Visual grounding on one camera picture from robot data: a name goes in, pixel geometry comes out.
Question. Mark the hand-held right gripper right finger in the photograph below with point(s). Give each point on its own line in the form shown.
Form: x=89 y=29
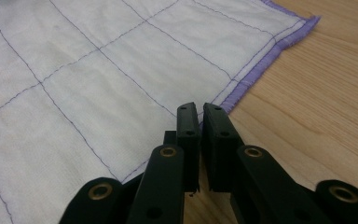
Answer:
x=220 y=149

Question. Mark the white cloth with purple border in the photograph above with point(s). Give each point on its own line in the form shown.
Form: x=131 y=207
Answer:
x=105 y=93

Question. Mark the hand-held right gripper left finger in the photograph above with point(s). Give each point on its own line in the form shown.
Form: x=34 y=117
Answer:
x=189 y=146

